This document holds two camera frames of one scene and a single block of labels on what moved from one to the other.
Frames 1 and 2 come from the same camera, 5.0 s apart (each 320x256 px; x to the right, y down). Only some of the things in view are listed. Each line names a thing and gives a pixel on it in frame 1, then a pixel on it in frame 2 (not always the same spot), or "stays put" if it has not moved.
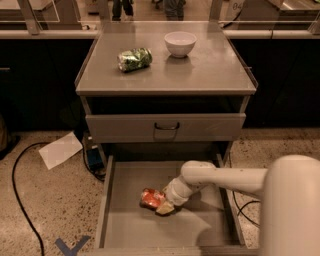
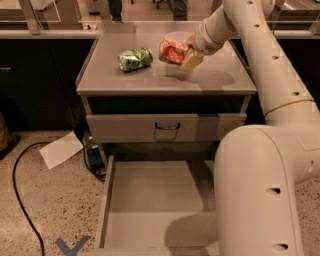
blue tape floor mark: x=75 y=249 stays put
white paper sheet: x=60 y=149 stays put
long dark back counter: x=39 y=71 stays put
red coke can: x=151 y=199 -> x=173 y=51
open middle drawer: x=208 y=224 stays put
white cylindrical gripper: x=174 y=194 -> x=203 y=42
